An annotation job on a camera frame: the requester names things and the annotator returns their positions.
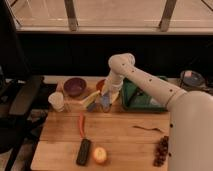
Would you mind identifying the blue sponge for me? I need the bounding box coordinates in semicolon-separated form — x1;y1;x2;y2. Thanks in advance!
100;95;110;107

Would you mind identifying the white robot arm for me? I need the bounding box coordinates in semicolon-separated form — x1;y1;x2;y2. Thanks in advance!
102;53;213;171

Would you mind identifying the white plastic cup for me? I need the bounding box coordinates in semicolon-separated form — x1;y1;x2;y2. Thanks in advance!
48;92;64;112

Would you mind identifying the orange bowl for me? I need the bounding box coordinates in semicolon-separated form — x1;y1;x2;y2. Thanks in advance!
96;79;105;94

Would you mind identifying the green plastic tray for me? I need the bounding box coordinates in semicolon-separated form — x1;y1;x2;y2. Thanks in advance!
121;78;166;112

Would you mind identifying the dark thin twig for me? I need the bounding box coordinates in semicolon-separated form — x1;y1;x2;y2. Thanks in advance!
132;125;164;133

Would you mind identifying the white cloth piece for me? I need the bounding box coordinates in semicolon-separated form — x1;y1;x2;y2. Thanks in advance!
149;98;163;107

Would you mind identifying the purple bowl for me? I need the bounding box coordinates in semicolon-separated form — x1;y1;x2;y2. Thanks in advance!
64;77;87;97

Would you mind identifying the orange carrot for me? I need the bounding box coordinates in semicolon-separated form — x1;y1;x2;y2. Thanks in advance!
78;113;86;138

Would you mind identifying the black rectangular block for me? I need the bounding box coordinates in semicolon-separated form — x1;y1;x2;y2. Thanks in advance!
76;138;91;166

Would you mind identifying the yellow round fruit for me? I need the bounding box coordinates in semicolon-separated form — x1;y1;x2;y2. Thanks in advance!
93;147;107;164

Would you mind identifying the wooden cutting board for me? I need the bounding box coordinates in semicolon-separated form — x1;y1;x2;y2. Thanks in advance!
30;76;172;171

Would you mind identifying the bunch of dark grapes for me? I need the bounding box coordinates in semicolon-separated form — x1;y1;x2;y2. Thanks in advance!
153;136;169;167

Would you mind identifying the dark round dish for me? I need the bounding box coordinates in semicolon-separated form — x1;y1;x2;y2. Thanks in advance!
180;70;205;88

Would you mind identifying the black office chair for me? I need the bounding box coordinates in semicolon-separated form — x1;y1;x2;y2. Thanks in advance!
0;0;46;171

